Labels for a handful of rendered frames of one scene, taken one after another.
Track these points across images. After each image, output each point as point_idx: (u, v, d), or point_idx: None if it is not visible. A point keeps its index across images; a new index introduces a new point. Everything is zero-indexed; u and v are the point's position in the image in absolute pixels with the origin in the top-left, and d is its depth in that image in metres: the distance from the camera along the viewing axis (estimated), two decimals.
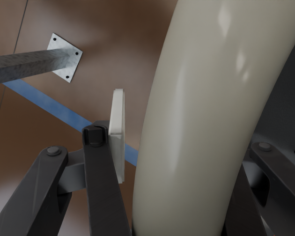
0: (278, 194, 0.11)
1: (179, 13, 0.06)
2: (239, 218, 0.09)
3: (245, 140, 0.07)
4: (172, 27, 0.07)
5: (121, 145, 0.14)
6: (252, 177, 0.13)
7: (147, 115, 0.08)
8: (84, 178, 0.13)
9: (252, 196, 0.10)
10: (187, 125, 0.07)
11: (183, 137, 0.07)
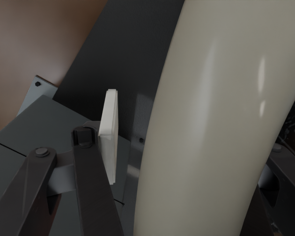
0: (288, 195, 0.11)
1: (191, 5, 0.06)
2: (247, 219, 0.09)
3: (266, 152, 0.06)
4: (182, 22, 0.06)
5: (111, 146, 0.14)
6: (262, 178, 0.13)
7: (152, 123, 0.07)
8: (73, 180, 0.13)
9: (261, 198, 0.10)
10: (201, 135, 0.06)
11: (196, 150, 0.06)
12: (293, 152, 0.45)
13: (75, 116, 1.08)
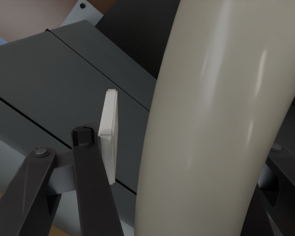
0: (288, 195, 0.11)
1: None
2: (247, 219, 0.09)
3: (273, 133, 0.06)
4: None
5: (110, 146, 0.14)
6: (262, 178, 0.13)
7: (154, 104, 0.06)
8: (72, 180, 0.13)
9: (261, 198, 0.10)
10: (205, 113, 0.05)
11: (200, 129, 0.06)
12: None
13: (117, 48, 0.98)
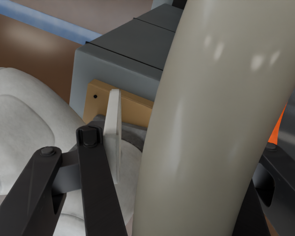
0: (283, 195, 0.11)
1: None
2: (243, 219, 0.09)
3: None
4: None
5: (115, 146, 0.14)
6: (257, 178, 0.13)
7: None
8: (78, 179, 0.13)
9: (256, 197, 0.10)
10: None
11: None
12: None
13: None
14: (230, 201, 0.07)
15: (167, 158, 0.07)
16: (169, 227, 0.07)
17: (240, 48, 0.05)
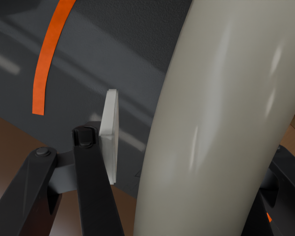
0: (287, 195, 0.11)
1: None
2: (246, 219, 0.09)
3: None
4: None
5: (111, 146, 0.14)
6: None
7: None
8: (73, 180, 0.13)
9: (260, 198, 0.10)
10: None
11: None
12: None
13: None
14: (237, 214, 0.06)
15: (171, 170, 0.06)
16: None
17: (251, 55, 0.05)
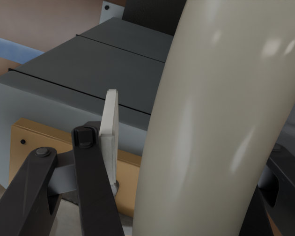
0: (287, 195, 0.11)
1: None
2: (246, 219, 0.09)
3: None
4: None
5: (111, 146, 0.14)
6: (261, 178, 0.13)
7: None
8: (73, 180, 0.13)
9: (260, 198, 0.10)
10: None
11: None
12: None
13: (144, 29, 1.15)
14: (237, 205, 0.06)
15: (170, 160, 0.06)
16: (172, 233, 0.07)
17: (249, 41, 0.05)
